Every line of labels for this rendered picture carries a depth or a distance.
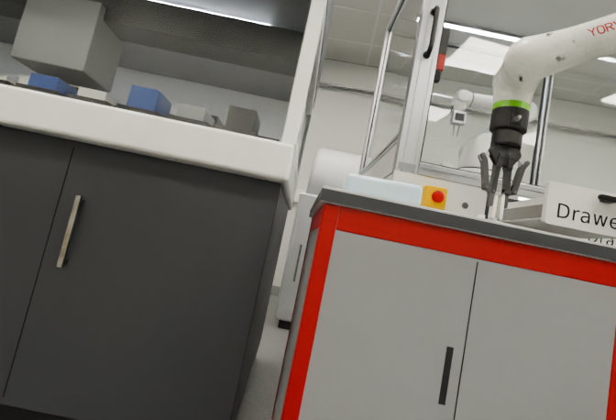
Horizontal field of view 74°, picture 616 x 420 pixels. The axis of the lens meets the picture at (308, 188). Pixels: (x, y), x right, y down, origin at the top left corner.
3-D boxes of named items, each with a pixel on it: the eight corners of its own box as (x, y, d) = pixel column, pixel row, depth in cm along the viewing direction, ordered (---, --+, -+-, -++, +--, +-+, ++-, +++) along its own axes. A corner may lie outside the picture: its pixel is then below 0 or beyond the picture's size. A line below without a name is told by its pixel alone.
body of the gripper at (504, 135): (497, 126, 105) (491, 160, 104) (530, 132, 105) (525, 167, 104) (485, 133, 113) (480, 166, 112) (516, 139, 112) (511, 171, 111)
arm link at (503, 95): (533, 74, 115) (491, 71, 118) (548, 52, 103) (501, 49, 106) (526, 121, 113) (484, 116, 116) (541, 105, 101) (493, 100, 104)
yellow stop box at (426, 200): (445, 210, 131) (449, 188, 132) (423, 205, 131) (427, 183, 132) (440, 211, 136) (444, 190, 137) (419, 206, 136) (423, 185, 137)
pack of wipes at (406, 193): (413, 212, 88) (416, 192, 88) (420, 207, 78) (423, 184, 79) (345, 199, 90) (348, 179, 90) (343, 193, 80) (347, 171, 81)
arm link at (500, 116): (518, 121, 115) (485, 116, 115) (540, 107, 103) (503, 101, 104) (514, 142, 114) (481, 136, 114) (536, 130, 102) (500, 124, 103)
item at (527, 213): (644, 238, 105) (647, 215, 105) (546, 218, 104) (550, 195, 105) (548, 238, 144) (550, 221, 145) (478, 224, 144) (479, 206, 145)
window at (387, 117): (404, 132, 143) (444, -84, 154) (403, 132, 143) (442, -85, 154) (363, 172, 229) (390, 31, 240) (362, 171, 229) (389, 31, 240)
